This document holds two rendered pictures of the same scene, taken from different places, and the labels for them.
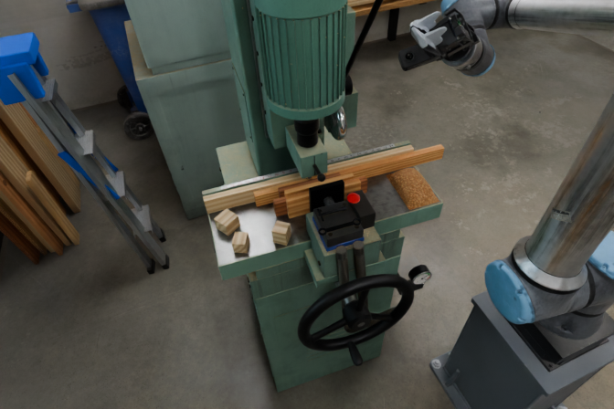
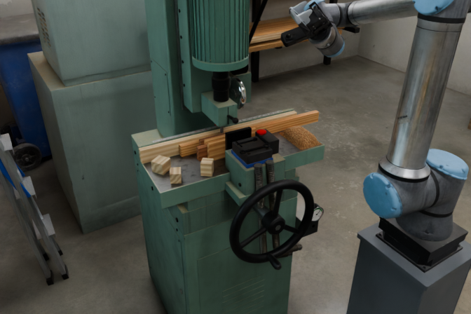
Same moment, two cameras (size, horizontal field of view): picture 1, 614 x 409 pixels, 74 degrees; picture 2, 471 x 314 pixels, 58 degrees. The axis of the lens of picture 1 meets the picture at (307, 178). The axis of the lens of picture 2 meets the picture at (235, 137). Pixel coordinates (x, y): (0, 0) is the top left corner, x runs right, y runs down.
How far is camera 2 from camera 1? 0.52 m
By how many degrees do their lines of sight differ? 18
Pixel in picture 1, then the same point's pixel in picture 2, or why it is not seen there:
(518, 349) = (399, 261)
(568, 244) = (411, 139)
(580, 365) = (446, 265)
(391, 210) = (287, 151)
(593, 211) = (420, 108)
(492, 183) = (359, 181)
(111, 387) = not seen: outside the picture
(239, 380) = not seen: outside the picture
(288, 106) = (212, 62)
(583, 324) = (439, 225)
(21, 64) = not seen: outside the picture
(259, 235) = (188, 172)
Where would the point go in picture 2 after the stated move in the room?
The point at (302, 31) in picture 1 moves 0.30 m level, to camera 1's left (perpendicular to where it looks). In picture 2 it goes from (225, 4) to (111, 10)
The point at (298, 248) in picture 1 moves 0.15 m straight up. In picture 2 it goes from (221, 179) to (219, 137)
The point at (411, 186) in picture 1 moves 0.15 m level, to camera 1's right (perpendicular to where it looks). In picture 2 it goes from (299, 134) to (340, 130)
